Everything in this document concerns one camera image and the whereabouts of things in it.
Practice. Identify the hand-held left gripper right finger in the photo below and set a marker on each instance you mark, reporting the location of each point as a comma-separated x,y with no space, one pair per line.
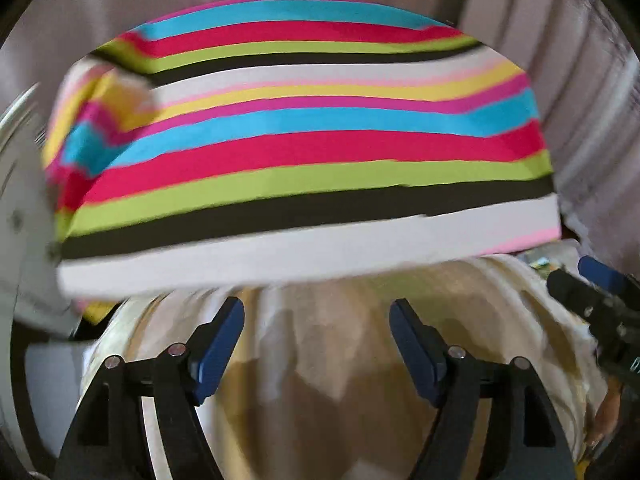
412,350

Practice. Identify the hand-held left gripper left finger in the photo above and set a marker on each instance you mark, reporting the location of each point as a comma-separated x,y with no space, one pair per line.
220,345

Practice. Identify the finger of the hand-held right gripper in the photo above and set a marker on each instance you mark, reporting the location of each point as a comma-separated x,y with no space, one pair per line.
602,275
572,292

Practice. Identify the pale crumpled bag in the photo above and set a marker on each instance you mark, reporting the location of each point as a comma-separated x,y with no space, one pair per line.
555,257

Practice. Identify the striped velvet cushion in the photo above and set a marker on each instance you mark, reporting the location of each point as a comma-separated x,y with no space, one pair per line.
325,350

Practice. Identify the white panel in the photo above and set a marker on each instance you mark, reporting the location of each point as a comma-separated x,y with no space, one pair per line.
50,390

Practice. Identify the colourful striped cloth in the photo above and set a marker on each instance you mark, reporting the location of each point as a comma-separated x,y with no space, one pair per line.
300,160

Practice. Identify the white dresser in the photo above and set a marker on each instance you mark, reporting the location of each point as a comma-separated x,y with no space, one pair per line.
25,210

